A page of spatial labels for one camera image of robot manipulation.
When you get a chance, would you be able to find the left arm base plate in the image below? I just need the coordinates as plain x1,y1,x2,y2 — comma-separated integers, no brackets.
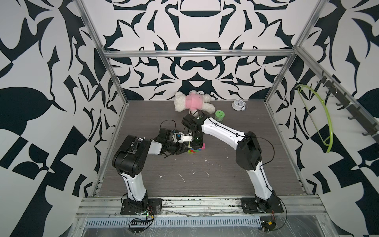
120,198,163,216

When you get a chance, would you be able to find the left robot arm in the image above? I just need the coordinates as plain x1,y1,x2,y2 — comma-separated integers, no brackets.
112,135,192,213

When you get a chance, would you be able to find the white teddy bear pink shirt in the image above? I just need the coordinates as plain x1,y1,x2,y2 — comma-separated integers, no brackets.
174,90,216,114

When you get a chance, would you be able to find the aluminium frame rail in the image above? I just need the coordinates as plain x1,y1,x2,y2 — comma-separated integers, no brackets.
103,49,294,58

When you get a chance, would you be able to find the green lidded jar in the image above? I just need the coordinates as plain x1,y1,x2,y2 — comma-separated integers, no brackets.
215,110,225,122

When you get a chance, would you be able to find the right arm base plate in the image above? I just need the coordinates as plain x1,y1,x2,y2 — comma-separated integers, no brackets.
240,194,284,214

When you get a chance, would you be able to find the black wall hook rail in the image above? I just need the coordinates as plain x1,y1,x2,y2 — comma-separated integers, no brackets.
318,71,379,143

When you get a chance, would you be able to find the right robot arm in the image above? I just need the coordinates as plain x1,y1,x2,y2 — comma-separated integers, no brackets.
182,112,280,207

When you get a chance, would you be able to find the white alarm clock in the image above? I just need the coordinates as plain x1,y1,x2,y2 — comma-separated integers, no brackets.
232,99,246,111

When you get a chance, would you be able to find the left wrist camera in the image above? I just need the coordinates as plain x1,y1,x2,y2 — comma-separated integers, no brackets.
156,128,175,143

